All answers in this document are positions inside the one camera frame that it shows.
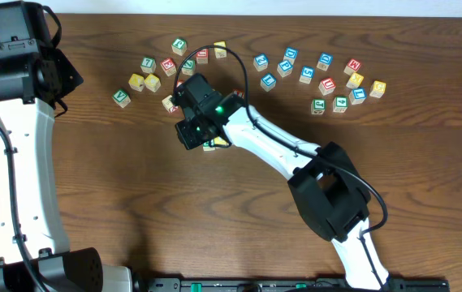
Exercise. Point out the green J block top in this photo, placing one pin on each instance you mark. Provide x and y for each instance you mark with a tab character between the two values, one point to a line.
179	46

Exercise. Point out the yellow block far left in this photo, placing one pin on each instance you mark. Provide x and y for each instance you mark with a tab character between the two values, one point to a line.
137	82

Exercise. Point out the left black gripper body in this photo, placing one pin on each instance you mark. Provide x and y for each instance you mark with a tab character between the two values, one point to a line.
70	75

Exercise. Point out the red M block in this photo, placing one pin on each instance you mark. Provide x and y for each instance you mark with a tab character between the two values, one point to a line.
352	66

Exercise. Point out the yellow K block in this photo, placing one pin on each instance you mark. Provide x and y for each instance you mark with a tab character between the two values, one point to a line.
355	80

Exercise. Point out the green 7 block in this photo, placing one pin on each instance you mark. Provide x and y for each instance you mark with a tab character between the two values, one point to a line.
148	65

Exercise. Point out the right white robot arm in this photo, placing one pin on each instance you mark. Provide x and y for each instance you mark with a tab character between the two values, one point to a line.
330	196

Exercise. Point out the blue 2 block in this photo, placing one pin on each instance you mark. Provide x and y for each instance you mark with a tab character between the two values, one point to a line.
261	62

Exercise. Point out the green R block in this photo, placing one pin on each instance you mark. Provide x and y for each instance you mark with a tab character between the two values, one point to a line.
207	146

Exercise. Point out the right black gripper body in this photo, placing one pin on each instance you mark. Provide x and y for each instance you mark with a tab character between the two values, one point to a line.
195	131

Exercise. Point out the red I block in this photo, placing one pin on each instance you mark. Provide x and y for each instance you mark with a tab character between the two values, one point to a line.
238	93

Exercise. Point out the blue L block left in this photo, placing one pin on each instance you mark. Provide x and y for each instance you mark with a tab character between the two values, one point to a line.
268	82

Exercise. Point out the yellow block top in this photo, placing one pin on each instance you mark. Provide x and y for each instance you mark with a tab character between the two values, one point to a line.
220	49

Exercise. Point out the yellow block beside left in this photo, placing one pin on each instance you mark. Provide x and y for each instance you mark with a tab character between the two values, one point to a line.
152	82

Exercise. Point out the red U block right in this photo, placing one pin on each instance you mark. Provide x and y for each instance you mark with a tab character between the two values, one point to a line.
327	86

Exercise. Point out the green j block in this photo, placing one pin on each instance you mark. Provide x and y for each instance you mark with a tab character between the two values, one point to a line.
179	46
318	107

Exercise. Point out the blue D block upper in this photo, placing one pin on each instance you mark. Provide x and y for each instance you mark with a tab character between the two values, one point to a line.
290	54

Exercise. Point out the tilted red wooden block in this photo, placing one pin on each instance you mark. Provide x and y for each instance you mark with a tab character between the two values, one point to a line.
169	105

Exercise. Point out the green 4 block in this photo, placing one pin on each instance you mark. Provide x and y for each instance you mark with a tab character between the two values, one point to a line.
340	104

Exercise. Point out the red E block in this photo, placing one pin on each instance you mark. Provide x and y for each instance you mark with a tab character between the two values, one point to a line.
168	66

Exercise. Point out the green N block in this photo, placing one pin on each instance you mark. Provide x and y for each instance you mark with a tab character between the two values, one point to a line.
189	67

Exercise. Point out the blue d block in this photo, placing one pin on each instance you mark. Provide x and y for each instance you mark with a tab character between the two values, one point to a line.
324	61
290	54

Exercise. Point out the blue L block right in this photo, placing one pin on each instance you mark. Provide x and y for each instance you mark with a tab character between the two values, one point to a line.
357	96

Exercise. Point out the blue P block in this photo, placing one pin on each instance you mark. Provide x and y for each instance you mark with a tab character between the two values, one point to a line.
284	68

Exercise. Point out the red U block top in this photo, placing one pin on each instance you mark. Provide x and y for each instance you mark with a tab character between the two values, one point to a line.
202	56

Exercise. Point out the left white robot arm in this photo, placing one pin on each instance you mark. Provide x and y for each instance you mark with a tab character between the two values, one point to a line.
35	253

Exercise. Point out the green J block right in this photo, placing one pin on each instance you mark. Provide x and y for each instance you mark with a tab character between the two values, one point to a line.
318	107

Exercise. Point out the blue l block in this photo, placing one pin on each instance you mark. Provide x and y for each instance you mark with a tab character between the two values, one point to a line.
357	96
268	82

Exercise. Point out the green V block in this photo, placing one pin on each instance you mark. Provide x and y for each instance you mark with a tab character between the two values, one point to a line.
121	98

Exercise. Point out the blue D block right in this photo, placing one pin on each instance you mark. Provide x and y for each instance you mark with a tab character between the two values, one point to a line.
324	61

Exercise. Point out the blue 5 block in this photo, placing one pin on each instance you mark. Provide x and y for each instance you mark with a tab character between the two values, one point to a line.
306	75

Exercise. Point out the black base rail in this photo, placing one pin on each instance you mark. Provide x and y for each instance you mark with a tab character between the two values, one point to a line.
317	285

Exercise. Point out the yellow G block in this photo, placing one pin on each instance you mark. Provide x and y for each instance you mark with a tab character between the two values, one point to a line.
377	89

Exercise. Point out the red u block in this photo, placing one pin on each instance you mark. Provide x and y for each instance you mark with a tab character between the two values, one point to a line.
327	86
202	56

